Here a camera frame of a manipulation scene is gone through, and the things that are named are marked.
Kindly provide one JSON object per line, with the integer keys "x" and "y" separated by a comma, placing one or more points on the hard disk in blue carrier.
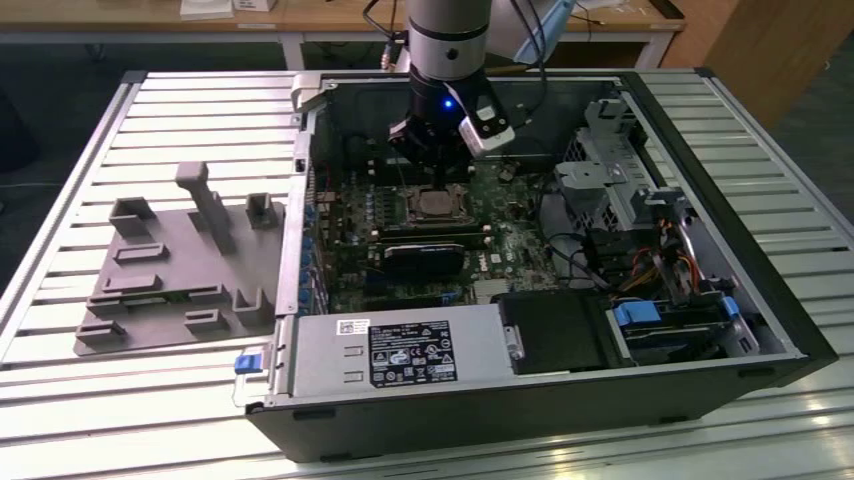
{"x": 634, "y": 312}

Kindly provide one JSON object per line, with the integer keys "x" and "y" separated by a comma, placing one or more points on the black graphics card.
{"x": 424, "y": 260}

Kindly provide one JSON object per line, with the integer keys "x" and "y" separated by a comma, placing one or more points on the wooden desk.
{"x": 301, "y": 20}

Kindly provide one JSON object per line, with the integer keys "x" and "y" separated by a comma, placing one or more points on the wooden cabinet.
{"x": 768, "y": 50}

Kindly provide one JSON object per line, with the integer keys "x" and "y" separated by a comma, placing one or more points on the black drive box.
{"x": 554, "y": 335}

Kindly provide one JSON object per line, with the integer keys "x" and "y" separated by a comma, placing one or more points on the pale blue teach pendant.
{"x": 554, "y": 25}

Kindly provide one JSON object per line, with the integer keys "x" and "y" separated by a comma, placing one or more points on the small silver heatsink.
{"x": 492, "y": 290}

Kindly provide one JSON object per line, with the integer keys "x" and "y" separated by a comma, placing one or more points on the blue case latch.
{"x": 249, "y": 363}

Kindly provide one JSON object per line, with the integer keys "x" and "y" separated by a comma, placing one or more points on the black open PC case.
{"x": 468, "y": 420}

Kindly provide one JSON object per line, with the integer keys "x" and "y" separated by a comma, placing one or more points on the white box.
{"x": 256, "y": 5}
{"x": 207, "y": 9}

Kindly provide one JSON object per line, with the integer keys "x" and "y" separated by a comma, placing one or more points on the grey metal drive cage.
{"x": 601, "y": 175}

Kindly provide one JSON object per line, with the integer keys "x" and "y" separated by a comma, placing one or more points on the white camera on black bracket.
{"x": 490, "y": 130}

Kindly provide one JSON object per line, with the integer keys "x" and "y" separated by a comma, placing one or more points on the silver CPU plate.
{"x": 437, "y": 205}

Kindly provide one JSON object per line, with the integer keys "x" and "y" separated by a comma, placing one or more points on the grey power supply unit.
{"x": 321, "y": 360}

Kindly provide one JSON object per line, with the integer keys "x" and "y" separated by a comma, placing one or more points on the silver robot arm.
{"x": 448, "y": 50}

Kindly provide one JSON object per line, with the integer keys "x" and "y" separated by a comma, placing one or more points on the grey parts rack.
{"x": 174, "y": 270}

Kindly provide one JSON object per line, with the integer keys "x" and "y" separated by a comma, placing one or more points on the black RAM stick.
{"x": 434, "y": 227}

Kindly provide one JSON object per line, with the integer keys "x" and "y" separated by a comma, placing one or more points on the green motherboard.
{"x": 521, "y": 245}

